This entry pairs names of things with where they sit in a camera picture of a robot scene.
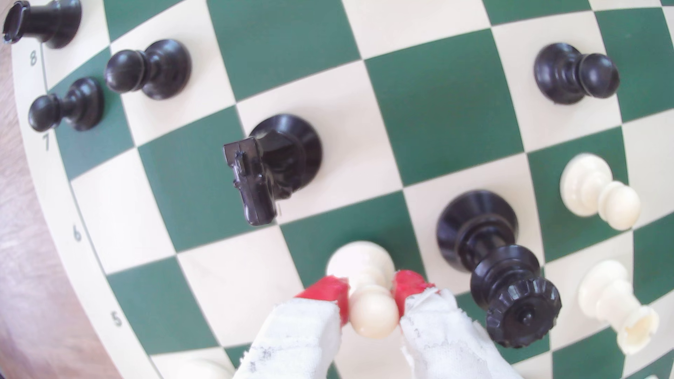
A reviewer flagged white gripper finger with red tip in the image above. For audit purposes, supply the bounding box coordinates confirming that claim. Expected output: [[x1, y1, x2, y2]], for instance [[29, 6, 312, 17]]
[[233, 275, 351, 379], [392, 270, 522, 379]]

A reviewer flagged green and cream chess mat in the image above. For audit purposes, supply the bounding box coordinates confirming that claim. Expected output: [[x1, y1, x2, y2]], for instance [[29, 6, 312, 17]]
[[11, 0, 674, 379]]

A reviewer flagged white queen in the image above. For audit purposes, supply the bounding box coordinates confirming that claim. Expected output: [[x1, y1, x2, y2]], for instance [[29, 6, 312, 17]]
[[176, 359, 235, 379]]

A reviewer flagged black knight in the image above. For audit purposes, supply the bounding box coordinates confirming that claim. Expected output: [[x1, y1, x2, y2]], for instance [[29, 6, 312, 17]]
[[223, 114, 323, 227]]

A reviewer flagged white rook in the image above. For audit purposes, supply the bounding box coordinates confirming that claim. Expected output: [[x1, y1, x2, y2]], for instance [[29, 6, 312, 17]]
[[577, 259, 660, 355]]

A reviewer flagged white pawn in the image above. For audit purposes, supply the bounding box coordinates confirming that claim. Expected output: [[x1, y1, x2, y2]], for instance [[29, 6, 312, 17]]
[[326, 240, 400, 340], [560, 153, 642, 231]]

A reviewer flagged black pawn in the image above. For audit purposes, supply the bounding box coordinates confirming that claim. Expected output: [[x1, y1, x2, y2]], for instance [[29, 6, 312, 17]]
[[534, 42, 620, 105], [104, 39, 192, 101], [28, 77, 105, 133]]

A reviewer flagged black rook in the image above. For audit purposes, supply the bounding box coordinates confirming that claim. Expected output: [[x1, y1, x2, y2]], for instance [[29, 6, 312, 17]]
[[2, 0, 83, 49]]

